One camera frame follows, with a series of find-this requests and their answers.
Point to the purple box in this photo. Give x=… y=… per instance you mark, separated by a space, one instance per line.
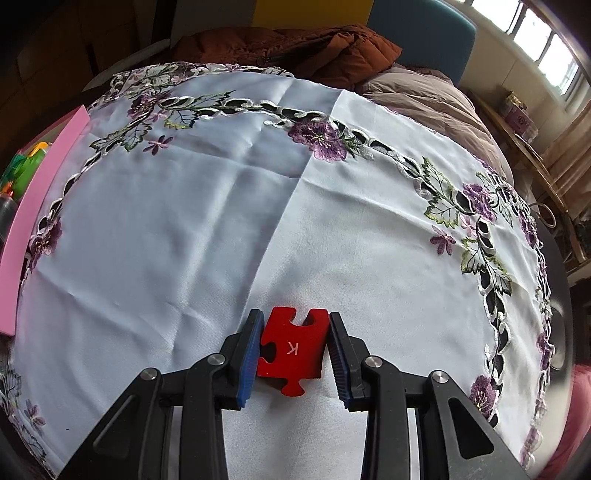
x=519 y=120

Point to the pink cloth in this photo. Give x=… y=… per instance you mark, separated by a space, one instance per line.
x=570 y=415

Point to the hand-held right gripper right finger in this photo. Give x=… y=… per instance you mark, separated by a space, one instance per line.
x=339 y=369

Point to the beige duvet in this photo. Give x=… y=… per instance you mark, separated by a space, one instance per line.
x=438 y=106

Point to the rust brown padded jacket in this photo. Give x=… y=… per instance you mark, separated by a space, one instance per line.
x=300 y=50

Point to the wooden shelf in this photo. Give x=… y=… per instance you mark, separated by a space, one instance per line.
x=531 y=152

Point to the white embroidered floral tablecloth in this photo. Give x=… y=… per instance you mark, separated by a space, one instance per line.
x=184 y=230

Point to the red puzzle piece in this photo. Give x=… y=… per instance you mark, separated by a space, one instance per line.
x=286 y=341

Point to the pink cardboard box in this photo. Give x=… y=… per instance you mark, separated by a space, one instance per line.
x=41 y=194

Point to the window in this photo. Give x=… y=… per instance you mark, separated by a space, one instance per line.
x=526 y=27

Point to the wooden wardrobe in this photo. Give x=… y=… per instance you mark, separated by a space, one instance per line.
x=69 y=46

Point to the white chair armrest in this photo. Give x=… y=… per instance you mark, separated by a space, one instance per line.
x=134 y=60

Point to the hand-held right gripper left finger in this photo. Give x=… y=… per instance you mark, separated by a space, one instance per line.
x=247 y=369

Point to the green plastic spool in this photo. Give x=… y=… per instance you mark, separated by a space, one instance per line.
x=16 y=173

